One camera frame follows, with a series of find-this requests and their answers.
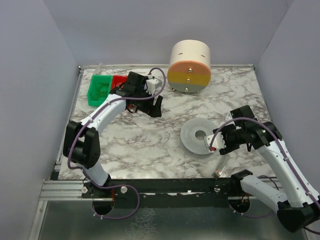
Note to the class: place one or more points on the aluminium frame rail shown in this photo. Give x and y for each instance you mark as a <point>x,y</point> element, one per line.
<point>55,189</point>

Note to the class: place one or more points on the red plastic bin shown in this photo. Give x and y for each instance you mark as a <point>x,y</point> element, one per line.
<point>117,80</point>

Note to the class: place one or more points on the green plastic bin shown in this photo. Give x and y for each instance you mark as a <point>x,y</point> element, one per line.
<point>99,89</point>

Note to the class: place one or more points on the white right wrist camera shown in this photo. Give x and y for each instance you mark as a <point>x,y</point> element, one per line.
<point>217,144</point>

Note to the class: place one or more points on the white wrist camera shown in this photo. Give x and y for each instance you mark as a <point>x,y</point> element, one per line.
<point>152,84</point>
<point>217,144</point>

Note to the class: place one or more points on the clear plastic bag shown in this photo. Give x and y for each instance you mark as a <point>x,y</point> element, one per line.
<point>228,116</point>

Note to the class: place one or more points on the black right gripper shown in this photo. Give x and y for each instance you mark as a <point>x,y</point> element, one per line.
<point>225,144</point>

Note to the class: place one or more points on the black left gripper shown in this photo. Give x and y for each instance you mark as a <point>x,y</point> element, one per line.
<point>150,109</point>

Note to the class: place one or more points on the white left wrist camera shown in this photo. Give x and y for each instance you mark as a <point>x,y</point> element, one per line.
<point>152,84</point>

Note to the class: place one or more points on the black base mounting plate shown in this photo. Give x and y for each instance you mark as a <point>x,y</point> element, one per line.
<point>169,193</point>

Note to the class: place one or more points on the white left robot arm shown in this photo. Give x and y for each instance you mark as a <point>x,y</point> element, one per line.
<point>81,144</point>

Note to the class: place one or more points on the round three-drawer cabinet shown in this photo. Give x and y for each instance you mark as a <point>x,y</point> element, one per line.
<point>189,68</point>

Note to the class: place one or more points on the grey tool with red label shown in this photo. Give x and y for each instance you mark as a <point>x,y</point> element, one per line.
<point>220,166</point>

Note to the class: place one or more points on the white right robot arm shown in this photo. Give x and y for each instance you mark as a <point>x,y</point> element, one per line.
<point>298,205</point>

